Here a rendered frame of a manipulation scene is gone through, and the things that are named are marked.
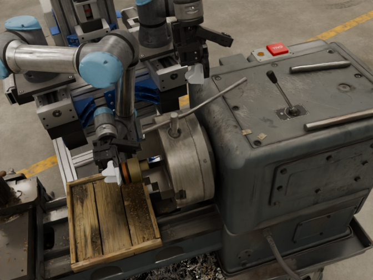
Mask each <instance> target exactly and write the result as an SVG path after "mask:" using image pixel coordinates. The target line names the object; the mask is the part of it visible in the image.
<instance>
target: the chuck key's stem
mask: <svg viewBox="0 0 373 280"><path fill-rule="evenodd" d="M170 119H171V120H172V123H170V124H171V129H172V130H173V131H172V133H173V135H175V134H177V129H178V114H177V112H172V113H171V114H170Z"/></svg>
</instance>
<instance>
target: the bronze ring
mask: <svg viewBox="0 0 373 280"><path fill-rule="evenodd" d="M119 169H120V173H121V176H122V180H123V183H124V185H126V184H130V183H132V182H133V184H136V183H140V182H142V183H144V181H143V176H142V171H146V170H148V169H149V165H148V161H147V159H143V160H141V161H139V160H138V157H137V156H135V157H134V158H131V159H127V162H121V163H119Z"/></svg>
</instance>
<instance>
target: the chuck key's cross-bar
mask: <svg viewBox="0 0 373 280"><path fill-rule="evenodd" d="M246 81H247V78H246V77H244V78H243V79H241V80H239V81H237V82H236V83H234V84H232V85H231V86H229V87H228V88H226V89H224V90H223V91H221V92H219V93H217V94H216V95H214V96H212V97H211V98H209V99H207V100H206V101H204V102H203V103H201V104H199V105H197V106H196V107H194V108H192V109H191V110H189V111H187V112H185V113H182V114H180V115H178V119H181V118H184V117H186V116H188V115H190V114H192V113H194V112H196V111H197V110H199V109H201V108H202V107H204V106H206V105H207V104H209V103H210V102H212V101H214V100H216V99H217V98H219V97H221V96H222V95H224V94H226V93H227V92H229V91H231V90H232V89H234V88H236V87H237V86H239V85H241V84H242V83H244V82H246ZM169 123H172V120H171V119H167V120H166V121H163V122H160V123H158V124H156V125H153V126H151V127H148V128H146V129H144V130H141V132H142V134H145V133H148V132H150V131H153V130H155V129H157V128H160V127H162V126H164V125H167V124H169Z"/></svg>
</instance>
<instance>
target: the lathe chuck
mask: <svg viewBox="0 0 373 280"><path fill-rule="evenodd" d="M172 112H177V114H178V115H180V114H182V112H181V111H180V110H177V111H172ZM172 112H168V113H164V114H160V115H157V116H153V117H152V123H153V122H155V125H156V124H158V123H160V122H163V121H166V120H167V119H170V114H171V113H172ZM159 116H161V117H159ZM153 118H154V120H153ZM178 129H179V130H180V135H179V136H177V137H172V136H171V135H170V134H169V131H170V130H171V124H170V123H169V124H167V125H164V126H162V127H160V128H157V129H156V130H157V134H158V138H159V143H160V147H161V150H162V155H160V156H159V158H160V160H164V161H165V165H166V168H167V171H168V174H169V177H170V180H171V183H172V186H173V189H174V192H175V193H177V192H179V190H181V189H183V190H184V191H185V197H184V199H176V198H175V196H174V197H172V201H173V203H174V205H175V207H176V208H180V207H184V206H188V205H191V204H194V203H198V202H202V201H203V200H204V184H203V177H202V173H201V168H200V163H199V159H198V155H197V152H196V148H195V144H194V141H193V138H192V135H191V132H190V129H189V127H188V124H187V122H186V120H185V118H181V119H179V120H178Z"/></svg>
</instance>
